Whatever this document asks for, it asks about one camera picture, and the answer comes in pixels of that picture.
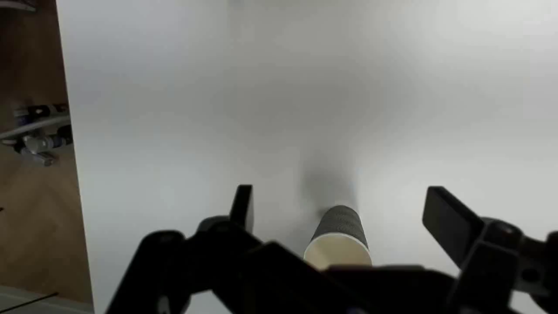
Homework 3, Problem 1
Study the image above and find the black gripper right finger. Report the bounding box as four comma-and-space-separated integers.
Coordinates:
420, 184, 558, 314

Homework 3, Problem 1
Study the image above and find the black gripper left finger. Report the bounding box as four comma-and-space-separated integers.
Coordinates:
105, 183, 265, 314

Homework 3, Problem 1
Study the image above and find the grey paper cup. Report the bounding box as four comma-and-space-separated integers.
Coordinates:
302, 202, 373, 271

